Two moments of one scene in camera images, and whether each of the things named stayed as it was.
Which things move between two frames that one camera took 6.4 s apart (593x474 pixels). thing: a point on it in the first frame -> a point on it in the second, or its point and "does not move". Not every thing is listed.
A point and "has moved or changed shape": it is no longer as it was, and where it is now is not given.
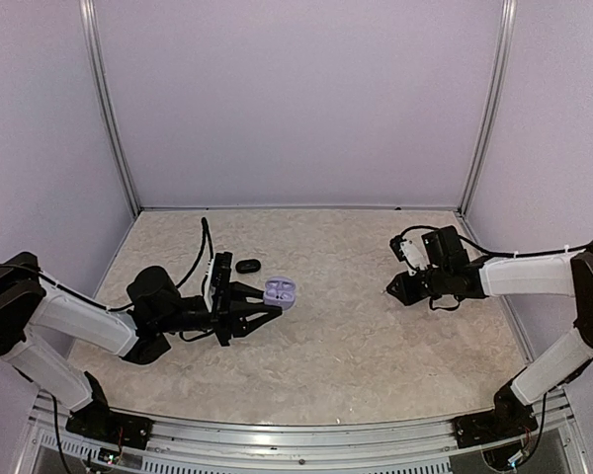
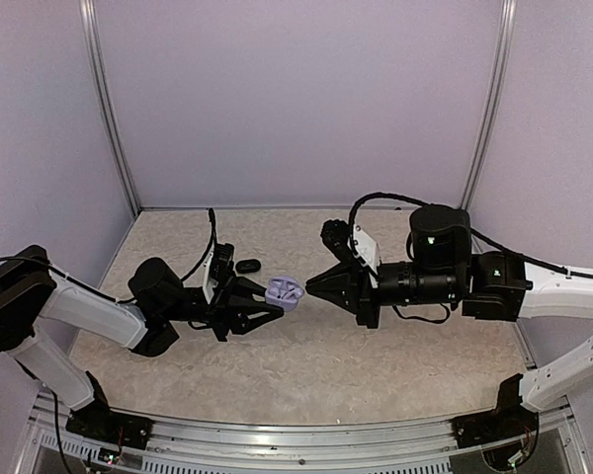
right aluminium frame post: [499, 89] does not move
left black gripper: [232, 310] does not move
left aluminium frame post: [91, 33] does not move
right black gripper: [407, 297] -> [355, 281]
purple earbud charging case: [280, 291] has moved or changed shape
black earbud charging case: [248, 266] does not move
